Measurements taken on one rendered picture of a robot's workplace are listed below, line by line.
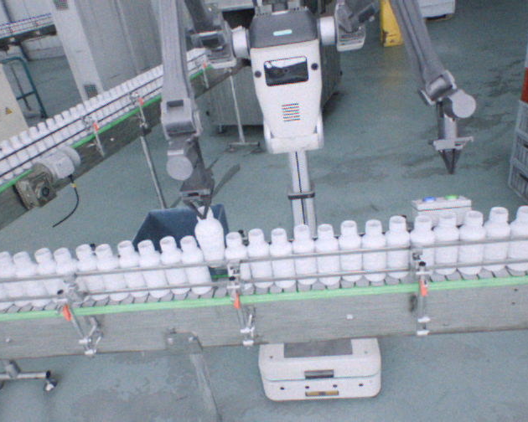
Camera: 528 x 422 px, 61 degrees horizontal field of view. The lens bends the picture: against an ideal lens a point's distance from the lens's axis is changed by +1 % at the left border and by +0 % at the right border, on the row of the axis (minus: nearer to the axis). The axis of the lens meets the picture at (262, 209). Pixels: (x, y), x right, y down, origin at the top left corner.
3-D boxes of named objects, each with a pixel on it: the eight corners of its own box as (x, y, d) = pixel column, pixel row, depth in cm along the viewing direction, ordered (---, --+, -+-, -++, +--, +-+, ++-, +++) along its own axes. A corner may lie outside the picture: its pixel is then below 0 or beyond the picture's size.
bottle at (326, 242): (340, 271, 121) (336, 220, 113) (341, 285, 116) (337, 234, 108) (318, 272, 122) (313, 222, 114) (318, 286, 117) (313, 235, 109)
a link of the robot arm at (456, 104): (442, 69, 119) (414, 90, 120) (460, 63, 108) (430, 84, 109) (465, 106, 121) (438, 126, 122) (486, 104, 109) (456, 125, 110)
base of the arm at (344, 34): (334, 6, 147) (338, 42, 147) (336, -6, 139) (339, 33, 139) (362, 2, 146) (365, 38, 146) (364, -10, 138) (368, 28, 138)
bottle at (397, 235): (395, 262, 121) (396, 210, 113) (413, 271, 117) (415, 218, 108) (380, 272, 118) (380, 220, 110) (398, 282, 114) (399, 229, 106)
